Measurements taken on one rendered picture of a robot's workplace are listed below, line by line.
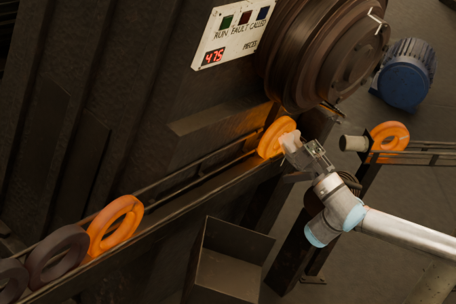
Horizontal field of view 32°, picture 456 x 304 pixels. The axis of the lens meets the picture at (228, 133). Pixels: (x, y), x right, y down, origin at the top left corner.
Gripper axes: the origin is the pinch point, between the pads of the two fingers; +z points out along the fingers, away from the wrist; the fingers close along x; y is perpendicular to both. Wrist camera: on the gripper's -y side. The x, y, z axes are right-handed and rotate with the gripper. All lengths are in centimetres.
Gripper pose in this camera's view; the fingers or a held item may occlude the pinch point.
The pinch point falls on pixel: (279, 134)
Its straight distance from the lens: 251.1
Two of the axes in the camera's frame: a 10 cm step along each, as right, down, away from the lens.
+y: 5.2, -5.8, -6.3
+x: -6.1, 2.6, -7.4
